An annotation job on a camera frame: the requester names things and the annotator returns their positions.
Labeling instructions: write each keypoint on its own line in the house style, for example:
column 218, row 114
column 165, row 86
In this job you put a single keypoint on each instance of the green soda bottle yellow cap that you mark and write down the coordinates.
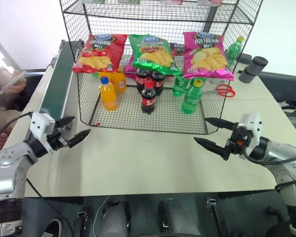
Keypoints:
column 233, row 51
column 192, row 98

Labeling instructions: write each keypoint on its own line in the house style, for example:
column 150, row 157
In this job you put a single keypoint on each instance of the dark grey rounded shape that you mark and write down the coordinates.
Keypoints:
column 114, row 217

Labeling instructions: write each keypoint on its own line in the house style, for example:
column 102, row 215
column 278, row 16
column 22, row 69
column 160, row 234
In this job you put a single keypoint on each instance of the white phone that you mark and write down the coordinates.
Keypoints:
column 11, row 83

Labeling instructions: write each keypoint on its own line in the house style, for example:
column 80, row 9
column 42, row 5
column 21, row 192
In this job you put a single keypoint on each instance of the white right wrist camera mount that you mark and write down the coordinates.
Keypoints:
column 252, row 123

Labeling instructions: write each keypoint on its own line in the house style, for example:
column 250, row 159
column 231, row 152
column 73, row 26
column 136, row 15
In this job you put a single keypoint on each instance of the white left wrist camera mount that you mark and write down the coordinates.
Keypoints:
column 40, row 123

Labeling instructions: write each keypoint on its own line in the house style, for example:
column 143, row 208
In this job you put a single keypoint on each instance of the person in beige clothes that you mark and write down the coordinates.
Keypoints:
column 0, row 103

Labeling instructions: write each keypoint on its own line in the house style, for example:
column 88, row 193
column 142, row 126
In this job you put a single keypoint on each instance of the green box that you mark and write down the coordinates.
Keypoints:
column 129, row 1
column 93, row 1

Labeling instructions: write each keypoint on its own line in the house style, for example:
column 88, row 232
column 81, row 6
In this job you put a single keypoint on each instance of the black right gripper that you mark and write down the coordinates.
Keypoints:
column 239, row 142

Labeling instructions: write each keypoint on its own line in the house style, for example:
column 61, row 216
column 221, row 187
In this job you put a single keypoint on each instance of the cola bottle red cap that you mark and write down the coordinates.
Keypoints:
column 148, row 98

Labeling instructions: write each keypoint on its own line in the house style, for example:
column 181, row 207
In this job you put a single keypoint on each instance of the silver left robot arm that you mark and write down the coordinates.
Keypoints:
column 7, row 158

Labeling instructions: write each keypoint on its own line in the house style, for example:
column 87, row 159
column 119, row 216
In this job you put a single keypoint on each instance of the cola bottle red label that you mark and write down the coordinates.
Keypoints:
column 159, row 82
column 141, row 80

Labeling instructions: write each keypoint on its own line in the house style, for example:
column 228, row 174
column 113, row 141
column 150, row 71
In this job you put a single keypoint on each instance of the red potato chips bag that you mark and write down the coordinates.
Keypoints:
column 99, row 53

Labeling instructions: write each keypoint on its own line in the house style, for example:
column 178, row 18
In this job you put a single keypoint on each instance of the black white shoe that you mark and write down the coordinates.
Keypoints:
column 288, row 105

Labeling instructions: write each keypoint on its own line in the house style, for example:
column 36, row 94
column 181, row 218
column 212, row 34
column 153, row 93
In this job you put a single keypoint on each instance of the black metal bracket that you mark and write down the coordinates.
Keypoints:
column 215, row 214
column 81, row 219

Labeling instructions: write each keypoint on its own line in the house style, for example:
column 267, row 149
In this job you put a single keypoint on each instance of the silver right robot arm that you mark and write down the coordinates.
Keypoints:
column 283, row 153

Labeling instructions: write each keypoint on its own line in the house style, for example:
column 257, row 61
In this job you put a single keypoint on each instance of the green potato chips bag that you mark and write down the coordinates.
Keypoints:
column 153, row 54

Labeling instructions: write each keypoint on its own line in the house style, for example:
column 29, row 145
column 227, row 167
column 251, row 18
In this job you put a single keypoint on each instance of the green conveyor belt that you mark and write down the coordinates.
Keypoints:
column 59, row 81

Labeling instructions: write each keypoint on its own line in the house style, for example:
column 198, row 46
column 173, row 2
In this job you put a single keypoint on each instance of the magenta snack bag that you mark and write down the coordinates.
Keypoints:
column 129, row 66

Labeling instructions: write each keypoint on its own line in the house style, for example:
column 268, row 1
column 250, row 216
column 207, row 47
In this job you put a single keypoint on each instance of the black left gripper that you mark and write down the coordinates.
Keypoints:
column 56, row 139

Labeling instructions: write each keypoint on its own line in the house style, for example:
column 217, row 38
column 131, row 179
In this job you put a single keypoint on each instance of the dark snack package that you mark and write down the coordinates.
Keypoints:
column 177, row 49

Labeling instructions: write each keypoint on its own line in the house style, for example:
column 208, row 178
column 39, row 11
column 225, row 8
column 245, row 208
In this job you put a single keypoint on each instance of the orange soda bottle blue cap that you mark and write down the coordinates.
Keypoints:
column 108, row 96

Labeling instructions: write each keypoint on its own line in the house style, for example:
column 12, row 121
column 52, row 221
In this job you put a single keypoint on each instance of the grey black cylinder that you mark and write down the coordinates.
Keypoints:
column 251, row 70

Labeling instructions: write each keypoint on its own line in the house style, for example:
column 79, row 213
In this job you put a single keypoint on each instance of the magenta potato chips bag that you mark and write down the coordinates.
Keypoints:
column 207, row 55

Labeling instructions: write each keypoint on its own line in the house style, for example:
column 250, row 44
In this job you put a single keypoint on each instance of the pink box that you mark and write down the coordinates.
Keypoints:
column 171, row 1
column 209, row 2

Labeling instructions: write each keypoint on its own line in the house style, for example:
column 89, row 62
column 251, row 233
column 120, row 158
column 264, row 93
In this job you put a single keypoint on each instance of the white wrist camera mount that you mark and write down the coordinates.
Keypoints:
column 252, row 123
column 40, row 123

